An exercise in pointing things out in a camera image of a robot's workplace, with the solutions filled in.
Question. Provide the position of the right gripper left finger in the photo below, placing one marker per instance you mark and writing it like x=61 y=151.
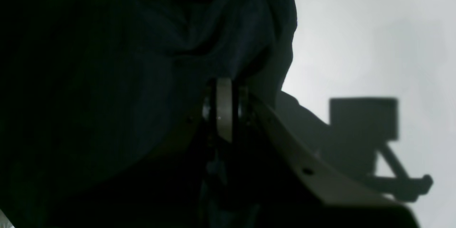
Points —
x=163 y=189

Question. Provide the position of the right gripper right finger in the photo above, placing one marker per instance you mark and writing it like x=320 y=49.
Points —
x=287 y=184

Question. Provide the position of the black t-shirt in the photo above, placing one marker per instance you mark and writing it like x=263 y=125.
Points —
x=88 y=87

